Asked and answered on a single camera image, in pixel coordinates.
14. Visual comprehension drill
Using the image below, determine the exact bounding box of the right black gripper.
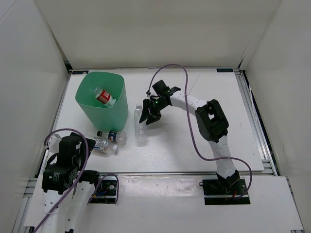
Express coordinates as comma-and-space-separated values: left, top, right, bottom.
139, 99, 169, 126

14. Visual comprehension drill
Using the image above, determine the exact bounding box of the clear plastic bottle white cap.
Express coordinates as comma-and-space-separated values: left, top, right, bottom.
134, 104, 147, 147

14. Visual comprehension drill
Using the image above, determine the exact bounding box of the blue white label clear bottle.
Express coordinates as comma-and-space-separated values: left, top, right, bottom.
86, 136, 118, 155

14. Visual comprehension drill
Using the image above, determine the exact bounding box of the red label plastic bottle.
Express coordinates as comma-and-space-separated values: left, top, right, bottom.
94, 87, 116, 107

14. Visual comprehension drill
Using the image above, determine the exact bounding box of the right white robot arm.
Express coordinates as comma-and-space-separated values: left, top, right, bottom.
139, 80, 240, 194

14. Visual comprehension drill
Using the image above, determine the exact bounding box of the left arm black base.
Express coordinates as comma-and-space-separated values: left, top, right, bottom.
88, 173, 120, 204

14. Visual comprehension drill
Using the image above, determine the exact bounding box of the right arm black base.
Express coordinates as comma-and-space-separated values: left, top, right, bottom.
198, 176, 253, 205

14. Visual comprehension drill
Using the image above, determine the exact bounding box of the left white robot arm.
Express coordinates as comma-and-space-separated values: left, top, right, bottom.
34, 129, 102, 233

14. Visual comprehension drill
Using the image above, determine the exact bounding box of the green plastic bin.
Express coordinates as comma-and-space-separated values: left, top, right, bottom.
75, 72, 128, 131

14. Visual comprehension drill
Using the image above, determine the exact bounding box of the Pepsi label plastic bottle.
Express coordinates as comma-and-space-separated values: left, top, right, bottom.
97, 131, 127, 146

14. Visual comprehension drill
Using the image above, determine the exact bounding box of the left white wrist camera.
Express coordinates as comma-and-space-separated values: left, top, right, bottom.
47, 133, 62, 153

